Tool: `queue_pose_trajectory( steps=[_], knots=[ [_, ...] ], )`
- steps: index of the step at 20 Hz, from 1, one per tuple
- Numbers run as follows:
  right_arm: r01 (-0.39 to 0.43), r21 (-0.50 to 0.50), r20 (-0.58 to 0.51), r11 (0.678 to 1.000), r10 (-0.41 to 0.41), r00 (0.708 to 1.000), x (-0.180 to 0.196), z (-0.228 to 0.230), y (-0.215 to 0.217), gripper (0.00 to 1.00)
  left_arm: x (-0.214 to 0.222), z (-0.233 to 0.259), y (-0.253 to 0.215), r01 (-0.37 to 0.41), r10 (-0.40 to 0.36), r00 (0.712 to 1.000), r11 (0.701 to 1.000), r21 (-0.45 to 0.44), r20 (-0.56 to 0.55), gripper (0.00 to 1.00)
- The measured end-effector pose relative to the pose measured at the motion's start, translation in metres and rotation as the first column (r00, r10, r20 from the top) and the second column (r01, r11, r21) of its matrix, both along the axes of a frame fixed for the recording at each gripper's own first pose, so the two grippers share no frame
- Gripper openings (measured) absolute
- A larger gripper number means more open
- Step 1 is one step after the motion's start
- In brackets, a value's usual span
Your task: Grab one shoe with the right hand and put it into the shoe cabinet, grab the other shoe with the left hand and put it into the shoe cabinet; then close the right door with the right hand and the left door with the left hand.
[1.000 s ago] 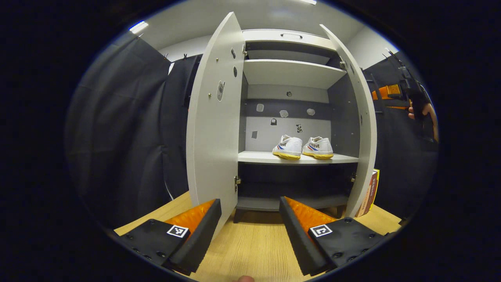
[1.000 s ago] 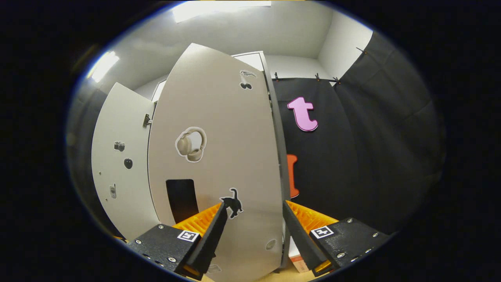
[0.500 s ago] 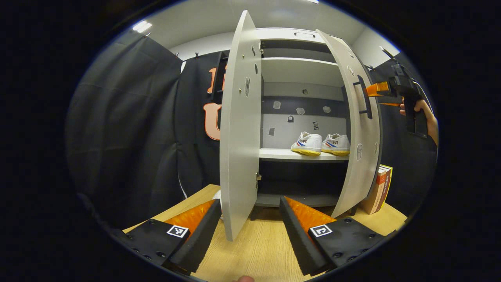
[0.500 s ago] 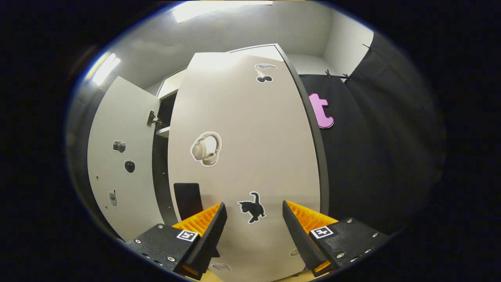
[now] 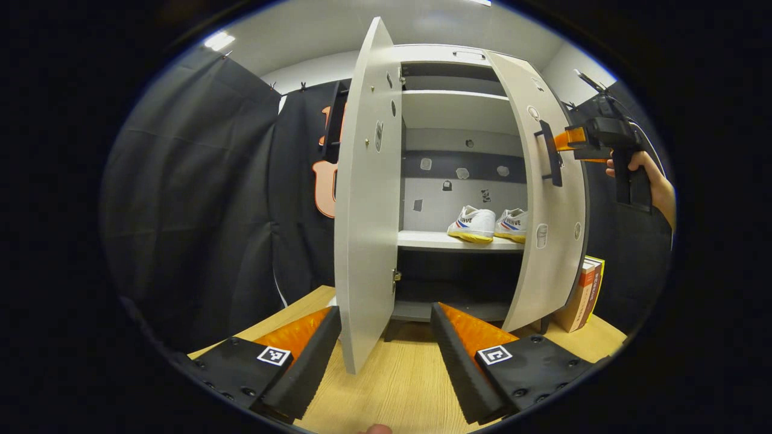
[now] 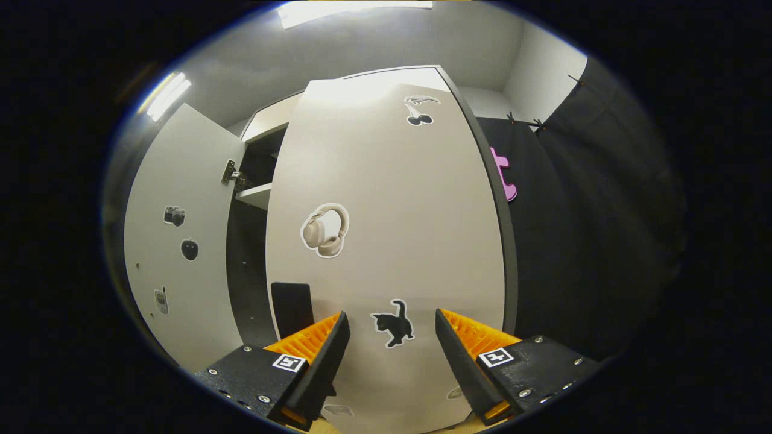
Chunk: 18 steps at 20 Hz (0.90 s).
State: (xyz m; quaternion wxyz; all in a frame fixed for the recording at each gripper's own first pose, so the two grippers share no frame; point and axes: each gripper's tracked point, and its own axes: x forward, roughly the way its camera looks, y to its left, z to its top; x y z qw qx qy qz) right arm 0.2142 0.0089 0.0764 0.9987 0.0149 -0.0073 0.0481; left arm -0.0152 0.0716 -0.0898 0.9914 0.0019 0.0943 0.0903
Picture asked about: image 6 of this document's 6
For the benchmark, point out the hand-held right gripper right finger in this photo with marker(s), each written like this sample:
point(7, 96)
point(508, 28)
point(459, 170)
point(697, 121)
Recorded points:
point(463, 367)

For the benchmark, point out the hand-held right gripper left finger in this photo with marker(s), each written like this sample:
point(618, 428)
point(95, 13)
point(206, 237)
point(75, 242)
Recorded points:
point(325, 361)

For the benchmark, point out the white cabinet shelf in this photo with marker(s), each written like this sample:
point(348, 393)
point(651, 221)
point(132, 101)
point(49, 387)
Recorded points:
point(256, 196)

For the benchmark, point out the metal door hinge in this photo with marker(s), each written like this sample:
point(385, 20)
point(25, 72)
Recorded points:
point(234, 176)

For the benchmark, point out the white cabinet drawer front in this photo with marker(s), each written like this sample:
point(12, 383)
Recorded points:
point(271, 117)

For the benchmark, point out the black cloth clip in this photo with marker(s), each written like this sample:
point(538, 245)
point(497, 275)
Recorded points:
point(576, 79)
point(511, 116)
point(539, 125)

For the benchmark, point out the ceiling light panel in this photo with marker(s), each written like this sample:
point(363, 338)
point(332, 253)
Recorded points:
point(164, 96)

